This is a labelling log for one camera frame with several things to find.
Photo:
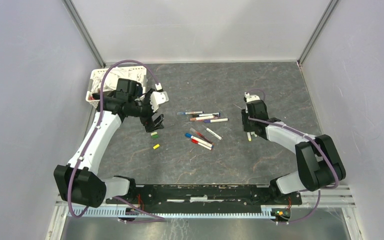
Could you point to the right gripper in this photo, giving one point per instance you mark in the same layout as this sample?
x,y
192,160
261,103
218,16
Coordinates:
x,y
244,115

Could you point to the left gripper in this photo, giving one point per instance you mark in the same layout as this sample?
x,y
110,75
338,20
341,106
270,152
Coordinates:
x,y
148,121

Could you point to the white grey pen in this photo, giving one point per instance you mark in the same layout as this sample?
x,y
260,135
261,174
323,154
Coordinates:
x,y
212,132

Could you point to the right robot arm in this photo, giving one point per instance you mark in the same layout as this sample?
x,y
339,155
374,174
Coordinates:
x,y
317,159

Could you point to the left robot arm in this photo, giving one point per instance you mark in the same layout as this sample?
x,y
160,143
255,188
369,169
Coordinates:
x,y
78,181

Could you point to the blue cap white pen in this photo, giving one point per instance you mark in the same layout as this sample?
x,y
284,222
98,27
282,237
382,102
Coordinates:
x,y
188,135

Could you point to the red cap white pen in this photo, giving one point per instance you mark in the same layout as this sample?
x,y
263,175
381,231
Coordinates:
x,y
201,144

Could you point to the dark blue cap pen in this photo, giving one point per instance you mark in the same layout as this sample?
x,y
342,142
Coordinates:
x,y
216,114

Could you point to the brown cap pen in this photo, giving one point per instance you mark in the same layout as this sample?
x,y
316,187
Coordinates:
x,y
202,118

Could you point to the blue cap silver pen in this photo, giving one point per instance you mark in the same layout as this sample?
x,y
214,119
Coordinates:
x,y
189,113

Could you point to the purple cap pen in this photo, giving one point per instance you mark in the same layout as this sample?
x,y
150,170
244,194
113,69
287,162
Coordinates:
x,y
213,120

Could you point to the black item in basket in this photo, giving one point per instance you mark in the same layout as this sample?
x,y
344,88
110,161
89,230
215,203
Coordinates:
x,y
94,97

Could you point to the white plastic basket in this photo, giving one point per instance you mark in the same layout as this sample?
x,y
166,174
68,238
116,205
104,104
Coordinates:
x,y
112,82

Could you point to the white cloth in basket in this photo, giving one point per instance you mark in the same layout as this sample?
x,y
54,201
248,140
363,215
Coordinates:
x,y
109,78

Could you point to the right base electronics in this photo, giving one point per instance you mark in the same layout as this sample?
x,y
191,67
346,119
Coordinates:
x,y
281,215

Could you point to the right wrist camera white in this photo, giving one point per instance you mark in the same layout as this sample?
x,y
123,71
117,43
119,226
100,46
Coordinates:
x,y
251,97

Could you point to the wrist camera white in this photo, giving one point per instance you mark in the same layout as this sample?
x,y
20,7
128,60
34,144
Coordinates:
x,y
157,99
251,97

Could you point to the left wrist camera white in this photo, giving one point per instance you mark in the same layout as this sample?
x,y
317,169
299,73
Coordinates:
x,y
157,99

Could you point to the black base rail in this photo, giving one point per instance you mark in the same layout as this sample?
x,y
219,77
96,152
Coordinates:
x,y
208,199

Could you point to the grey slotted cable duct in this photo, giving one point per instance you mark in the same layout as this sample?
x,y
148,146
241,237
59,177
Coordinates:
x,y
123,212

